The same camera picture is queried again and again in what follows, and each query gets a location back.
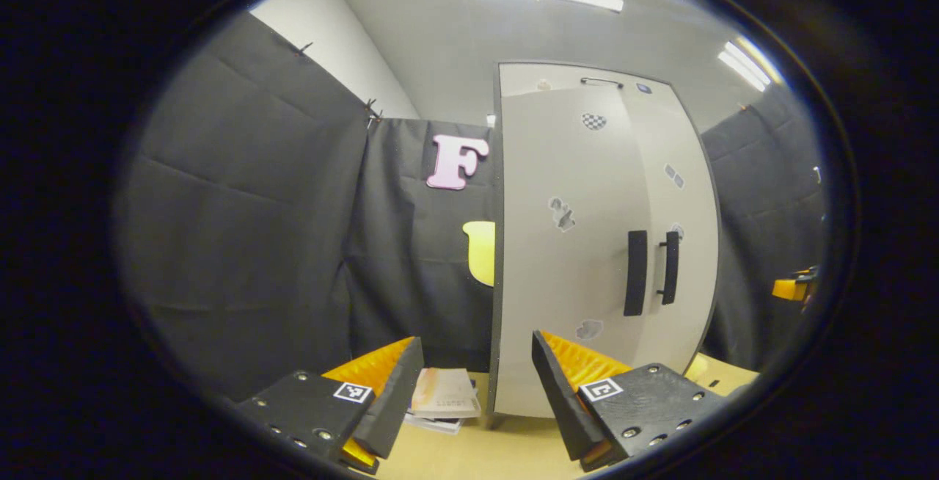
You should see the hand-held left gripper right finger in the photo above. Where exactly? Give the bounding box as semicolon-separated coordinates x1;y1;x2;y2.
531;330;728;473

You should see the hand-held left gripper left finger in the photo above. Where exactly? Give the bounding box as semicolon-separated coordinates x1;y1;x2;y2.
236;336;428;476

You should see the white cabinet door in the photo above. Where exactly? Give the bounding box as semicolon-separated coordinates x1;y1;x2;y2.
618;84;721;377
499;86;657;420

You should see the white cabinet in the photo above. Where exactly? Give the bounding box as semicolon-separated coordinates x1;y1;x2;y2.
487;62;723;422

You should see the white cabinet drawer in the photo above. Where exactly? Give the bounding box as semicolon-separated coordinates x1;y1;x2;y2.
499;63;673;97

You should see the blue cover book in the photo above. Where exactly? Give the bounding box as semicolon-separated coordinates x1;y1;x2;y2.
403;412;465;436

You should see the beige cover book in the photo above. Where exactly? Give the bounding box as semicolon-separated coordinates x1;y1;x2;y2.
409;368;482;421

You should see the black backdrop cloth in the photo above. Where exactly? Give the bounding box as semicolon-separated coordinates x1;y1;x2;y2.
699;87;830;372
117;10;504;401

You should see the black right door handle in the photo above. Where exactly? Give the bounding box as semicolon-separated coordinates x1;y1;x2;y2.
656;230;681;307

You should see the black door handle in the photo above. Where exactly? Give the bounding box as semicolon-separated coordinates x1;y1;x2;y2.
624;230;649;317
656;230;681;307

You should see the black left door handle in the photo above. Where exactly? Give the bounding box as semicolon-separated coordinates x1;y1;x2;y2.
624;230;649;317

